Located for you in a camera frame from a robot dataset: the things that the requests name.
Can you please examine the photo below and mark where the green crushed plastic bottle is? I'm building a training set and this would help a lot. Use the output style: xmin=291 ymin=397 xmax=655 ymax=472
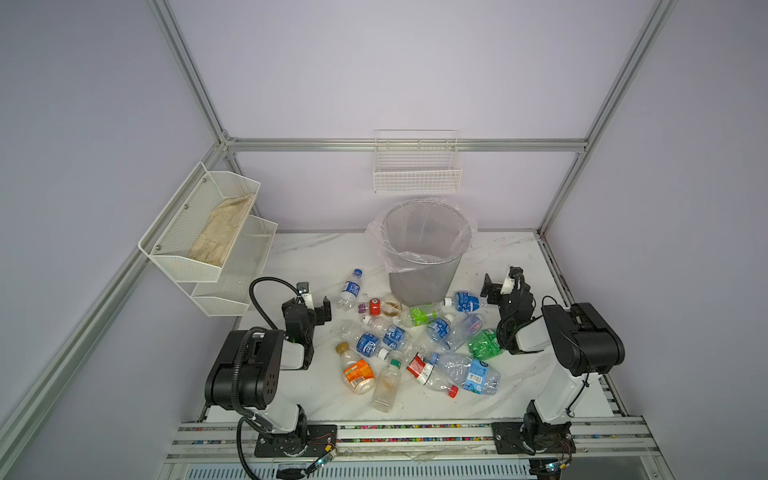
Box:
xmin=467 ymin=329 xmax=504 ymax=361

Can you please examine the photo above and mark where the orange label yellow-cap bottle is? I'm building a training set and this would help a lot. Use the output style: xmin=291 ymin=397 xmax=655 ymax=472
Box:
xmin=335 ymin=342 xmax=376 ymax=395

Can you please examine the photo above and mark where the large crushed blue-cap bottle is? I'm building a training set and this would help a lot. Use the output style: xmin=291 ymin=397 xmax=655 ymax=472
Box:
xmin=429 ymin=353 xmax=501 ymax=395

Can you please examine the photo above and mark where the red label red-cap bottle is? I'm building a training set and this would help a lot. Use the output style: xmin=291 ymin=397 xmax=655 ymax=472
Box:
xmin=406 ymin=354 xmax=458 ymax=398

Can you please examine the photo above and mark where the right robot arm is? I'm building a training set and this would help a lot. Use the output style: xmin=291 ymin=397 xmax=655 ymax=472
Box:
xmin=480 ymin=266 xmax=625 ymax=456

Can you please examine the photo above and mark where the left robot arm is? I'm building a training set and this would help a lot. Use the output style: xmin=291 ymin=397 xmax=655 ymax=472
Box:
xmin=204 ymin=282 xmax=338 ymax=459

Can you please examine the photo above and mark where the blue label bottle by bin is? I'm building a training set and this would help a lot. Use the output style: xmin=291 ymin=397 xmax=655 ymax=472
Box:
xmin=442 ymin=291 xmax=488 ymax=314

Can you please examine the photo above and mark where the grey mesh waste bin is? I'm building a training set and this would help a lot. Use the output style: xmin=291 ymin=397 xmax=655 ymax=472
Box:
xmin=379 ymin=199 xmax=476 ymax=305

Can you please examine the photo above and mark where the clear plastic bin liner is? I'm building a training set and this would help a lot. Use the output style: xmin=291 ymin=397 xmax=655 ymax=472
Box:
xmin=366 ymin=197 xmax=478 ymax=273

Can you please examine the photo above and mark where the small blue label bottle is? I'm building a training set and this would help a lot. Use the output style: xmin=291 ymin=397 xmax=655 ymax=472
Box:
xmin=338 ymin=268 xmax=363 ymax=310

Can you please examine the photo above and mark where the red cap small bottle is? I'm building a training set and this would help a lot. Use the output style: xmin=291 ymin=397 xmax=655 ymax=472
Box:
xmin=357 ymin=296 xmax=403 ymax=318

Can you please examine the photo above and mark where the white lower mesh shelf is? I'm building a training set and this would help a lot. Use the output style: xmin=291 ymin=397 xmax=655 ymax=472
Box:
xmin=191 ymin=215 xmax=278 ymax=317

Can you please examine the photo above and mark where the white mesh shelf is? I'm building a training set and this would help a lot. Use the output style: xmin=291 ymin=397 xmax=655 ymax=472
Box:
xmin=191 ymin=215 xmax=278 ymax=317
xmin=138 ymin=163 xmax=260 ymax=283

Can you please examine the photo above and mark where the Pocari bottle middle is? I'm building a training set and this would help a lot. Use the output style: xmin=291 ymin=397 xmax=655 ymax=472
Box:
xmin=362 ymin=315 xmax=411 ymax=353

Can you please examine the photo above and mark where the green label clear bottle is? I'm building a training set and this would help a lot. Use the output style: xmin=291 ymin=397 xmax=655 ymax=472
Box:
xmin=398 ymin=303 xmax=443 ymax=329

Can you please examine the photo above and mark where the beige cloth in shelf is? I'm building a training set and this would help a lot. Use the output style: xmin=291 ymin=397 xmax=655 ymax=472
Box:
xmin=188 ymin=194 xmax=255 ymax=267

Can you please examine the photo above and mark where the white upper mesh shelf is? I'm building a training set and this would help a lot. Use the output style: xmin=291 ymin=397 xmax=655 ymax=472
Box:
xmin=138 ymin=163 xmax=260 ymax=283

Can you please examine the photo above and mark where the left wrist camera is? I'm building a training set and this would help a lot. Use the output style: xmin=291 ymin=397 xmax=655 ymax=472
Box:
xmin=300 ymin=289 xmax=315 ymax=309

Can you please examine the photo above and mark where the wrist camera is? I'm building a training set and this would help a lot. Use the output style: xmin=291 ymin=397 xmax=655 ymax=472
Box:
xmin=300 ymin=289 xmax=315 ymax=309
xmin=500 ymin=276 xmax=519 ymax=295

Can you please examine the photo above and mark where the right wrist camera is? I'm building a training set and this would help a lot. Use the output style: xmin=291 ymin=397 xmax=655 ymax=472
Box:
xmin=500 ymin=276 xmax=519 ymax=295

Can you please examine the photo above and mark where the white wire wall basket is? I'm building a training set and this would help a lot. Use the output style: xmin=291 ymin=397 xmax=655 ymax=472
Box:
xmin=373 ymin=129 xmax=463 ymax=194

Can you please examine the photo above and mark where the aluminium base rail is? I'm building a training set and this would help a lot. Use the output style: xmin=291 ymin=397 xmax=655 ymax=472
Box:
xmin=159 ymin=417 xmax=674 ymax=479

